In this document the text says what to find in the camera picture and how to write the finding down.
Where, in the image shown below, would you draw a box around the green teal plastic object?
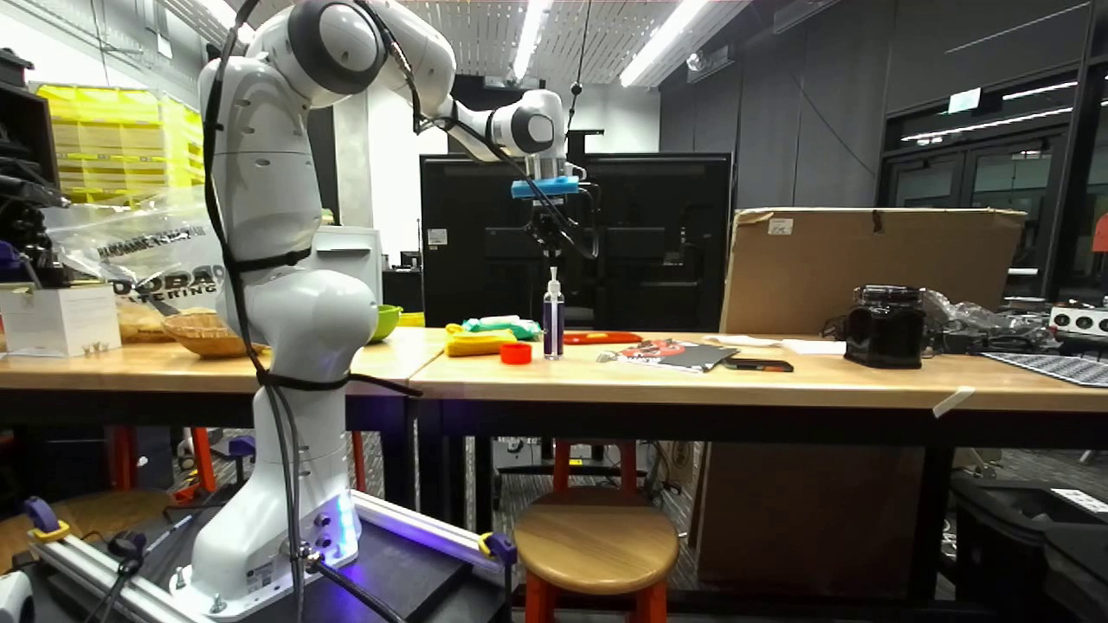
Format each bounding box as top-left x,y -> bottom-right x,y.
462,311 -> 544,342

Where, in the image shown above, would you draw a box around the yellow storage bins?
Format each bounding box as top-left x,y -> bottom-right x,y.
38,79 -> 209,212

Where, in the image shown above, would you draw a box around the black cylindrical device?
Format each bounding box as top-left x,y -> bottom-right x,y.
840,281 -> 927,370

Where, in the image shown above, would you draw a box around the white tape strip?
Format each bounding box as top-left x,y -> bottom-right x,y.
933,388 -> 980,424

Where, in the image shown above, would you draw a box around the white paper sheet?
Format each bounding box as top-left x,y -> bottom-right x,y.
784,336 -> 853,359

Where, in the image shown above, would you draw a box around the long ceiling light strip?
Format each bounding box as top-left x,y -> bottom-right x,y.
616,0 -> 721,89

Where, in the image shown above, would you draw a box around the round wooden stool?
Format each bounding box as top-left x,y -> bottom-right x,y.
511,494 -> 683,623

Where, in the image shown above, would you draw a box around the green bowl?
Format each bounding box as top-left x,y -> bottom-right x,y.
366,302 -> 409,348

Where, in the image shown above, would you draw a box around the large black monitor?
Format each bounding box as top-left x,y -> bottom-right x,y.
420,150 -> 735,336

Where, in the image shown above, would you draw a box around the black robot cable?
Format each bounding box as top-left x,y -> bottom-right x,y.
201,0 -> 603,623

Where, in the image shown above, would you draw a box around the clear plastic food bag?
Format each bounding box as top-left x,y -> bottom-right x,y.
46,206 -> 254,359

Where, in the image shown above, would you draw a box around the short ceiling light strip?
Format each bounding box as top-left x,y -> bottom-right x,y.
511,0 -> 558,79

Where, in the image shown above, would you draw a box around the colourful printed packet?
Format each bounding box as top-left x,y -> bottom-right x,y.
600,336 -> 687,367

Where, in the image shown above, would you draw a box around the large cardboard box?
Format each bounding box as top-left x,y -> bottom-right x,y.
721,206 -> 1031,340

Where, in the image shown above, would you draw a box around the robot base platform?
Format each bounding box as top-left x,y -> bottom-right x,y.
22,488 -> 517,623

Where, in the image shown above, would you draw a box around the black equipment case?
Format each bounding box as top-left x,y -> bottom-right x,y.
948,478 -> 1108,623

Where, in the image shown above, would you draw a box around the yellow cloth object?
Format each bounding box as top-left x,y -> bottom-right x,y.
444,323 -> 517,359

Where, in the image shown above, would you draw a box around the white cardboard box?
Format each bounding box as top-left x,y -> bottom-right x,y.
0,285 -> 126,363

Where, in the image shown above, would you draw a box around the crumpled clear plastic bag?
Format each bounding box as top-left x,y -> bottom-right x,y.
921,288 -> 1054,357

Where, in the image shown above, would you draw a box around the red handled tool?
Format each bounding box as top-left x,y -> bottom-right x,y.
561,329 -> 645,350

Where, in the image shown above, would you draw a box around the dark grey notebook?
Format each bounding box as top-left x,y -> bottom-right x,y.
653,342 -> 740,374

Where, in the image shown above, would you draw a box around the grey keyboard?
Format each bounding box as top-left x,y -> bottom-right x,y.
985,348 -> 1108,390

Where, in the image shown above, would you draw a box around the white cabinet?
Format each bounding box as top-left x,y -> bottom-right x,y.
316,223 -> 384,306

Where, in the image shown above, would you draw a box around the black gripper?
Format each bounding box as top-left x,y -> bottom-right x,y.
523,191 -> 600,268

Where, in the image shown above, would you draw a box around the purple pump bottle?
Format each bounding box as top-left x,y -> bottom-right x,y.
539,262 -> 567,359

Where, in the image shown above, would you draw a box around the white electronic device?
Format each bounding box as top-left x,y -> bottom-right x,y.
1047,302 -> 1108,350

